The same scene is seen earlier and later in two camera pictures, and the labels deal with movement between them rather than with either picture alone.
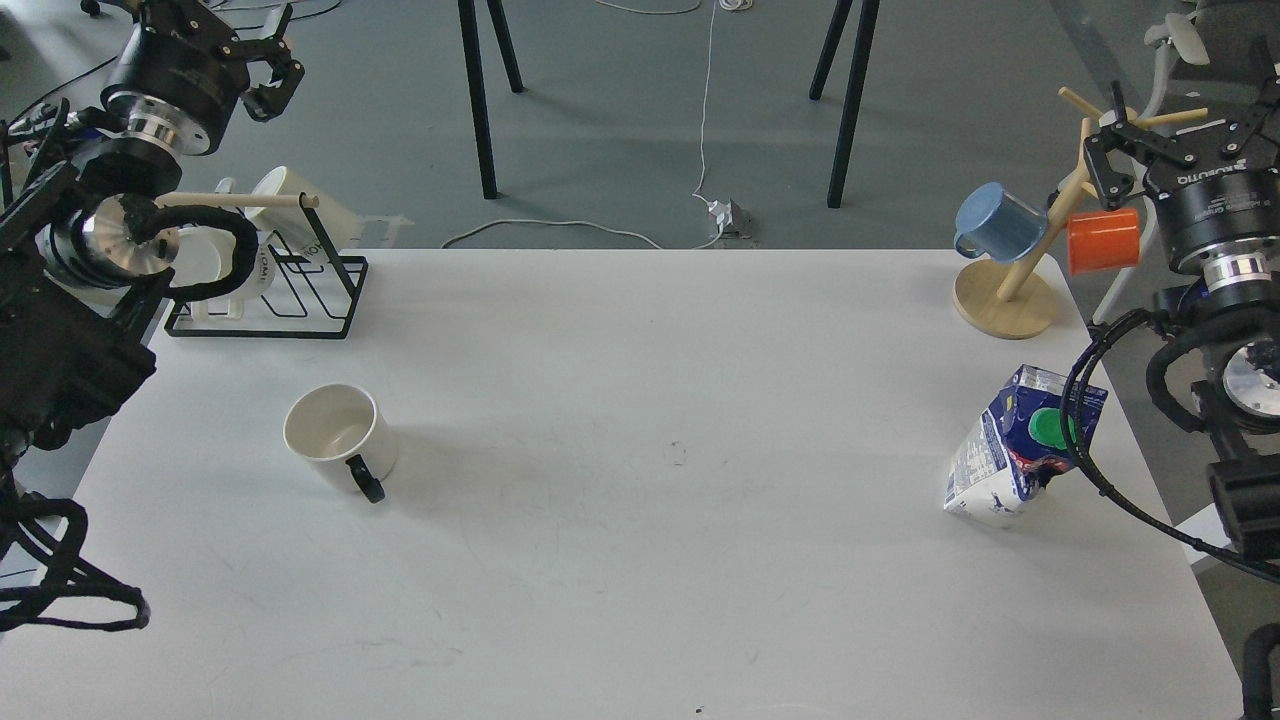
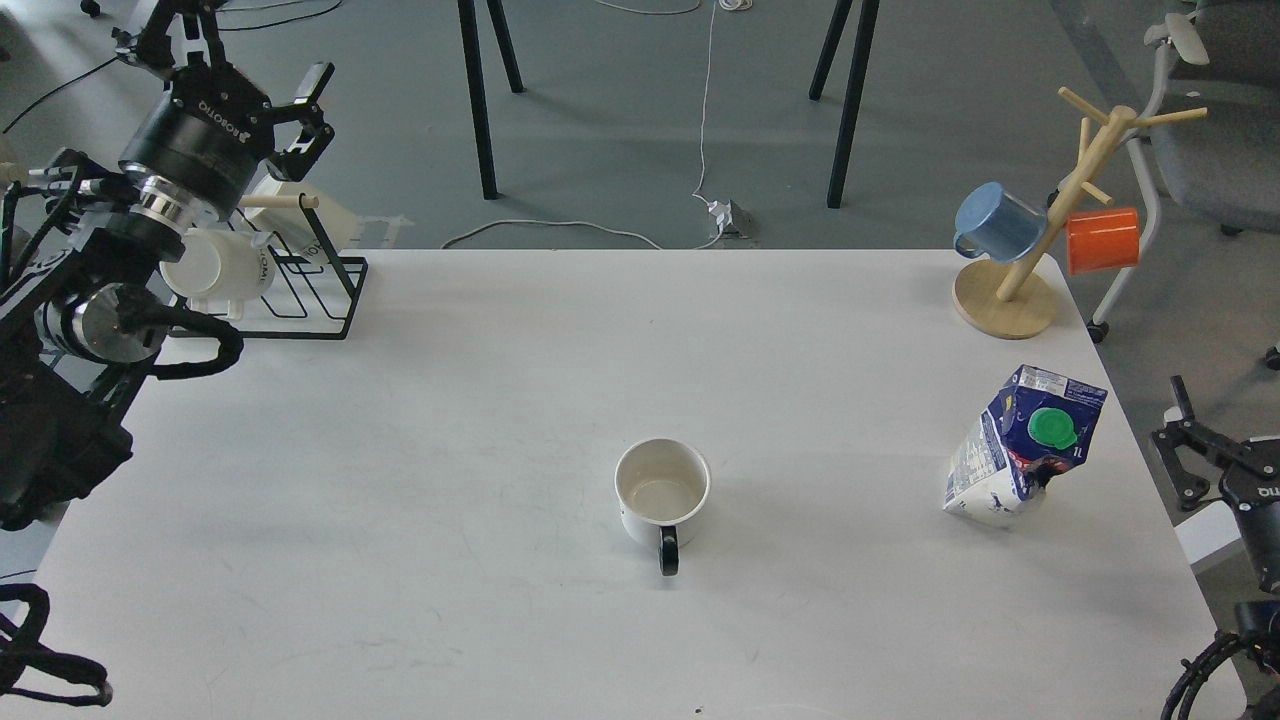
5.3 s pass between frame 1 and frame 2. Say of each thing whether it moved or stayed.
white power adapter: stayed
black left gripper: moved
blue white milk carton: stayed
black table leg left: stayed
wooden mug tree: stayed
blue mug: stayed
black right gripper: moved
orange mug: stayed
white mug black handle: moved
